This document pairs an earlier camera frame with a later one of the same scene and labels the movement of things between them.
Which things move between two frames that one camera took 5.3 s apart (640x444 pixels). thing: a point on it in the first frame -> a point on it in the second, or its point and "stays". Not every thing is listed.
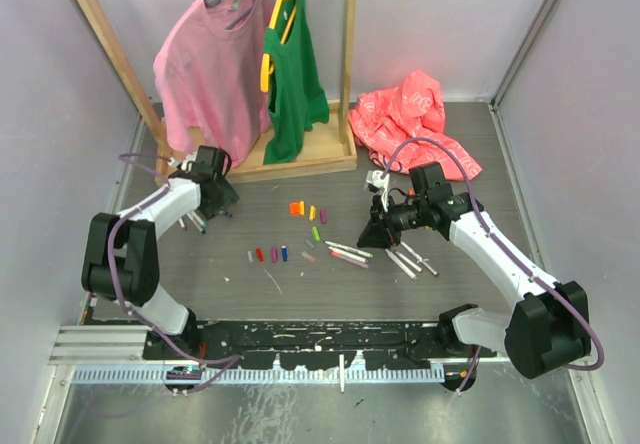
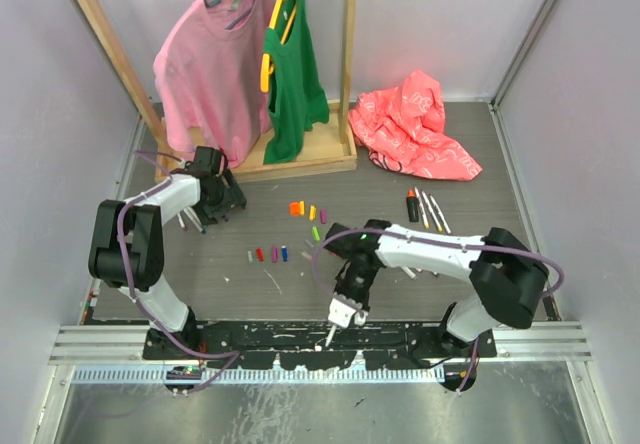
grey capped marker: x=401 y=265 stays
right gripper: x=380 y=232 -> x=362 y=302
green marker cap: x=315 y=233 stays
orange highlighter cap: x=294 y=208 stays
